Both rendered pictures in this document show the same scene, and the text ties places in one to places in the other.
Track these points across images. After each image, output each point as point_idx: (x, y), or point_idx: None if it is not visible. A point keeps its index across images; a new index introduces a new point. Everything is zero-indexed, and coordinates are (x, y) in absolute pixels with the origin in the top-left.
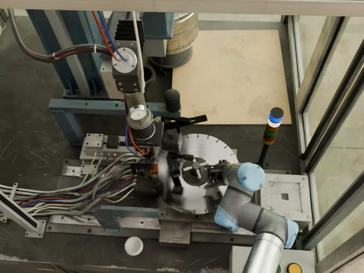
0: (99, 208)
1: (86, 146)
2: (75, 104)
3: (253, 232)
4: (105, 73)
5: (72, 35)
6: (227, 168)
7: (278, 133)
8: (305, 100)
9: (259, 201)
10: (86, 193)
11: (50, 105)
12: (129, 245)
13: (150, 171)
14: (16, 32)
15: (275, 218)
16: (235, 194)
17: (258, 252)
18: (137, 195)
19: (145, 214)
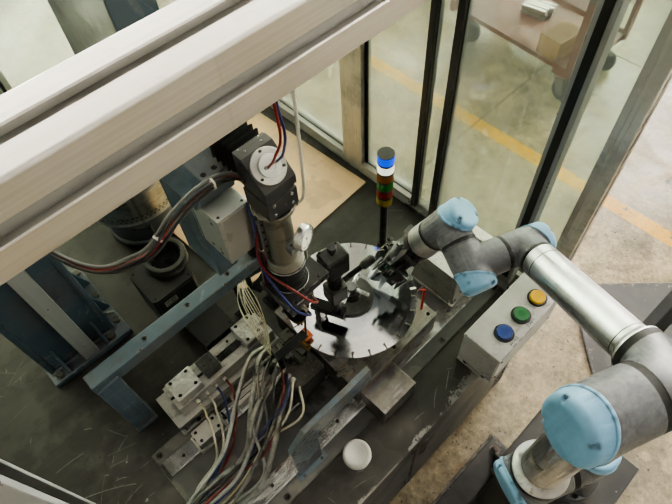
0: (301, 435)
1: (181, 400)
2: (128, 352)
3: (513, 266)
4: (224, 221)
5: (32, 270)
6: (417, 236)
7: (363, 201)
8: (364, 142)
9: (432, 272)
10: (231, 461)
11: (93, 385)
12: (353, 458)
13: (304, 344)
14: (61, 255)
15: (519, 232)
16: (463, 244)
17: (551, 269)
18: (304, 393)
19: (356, 389)
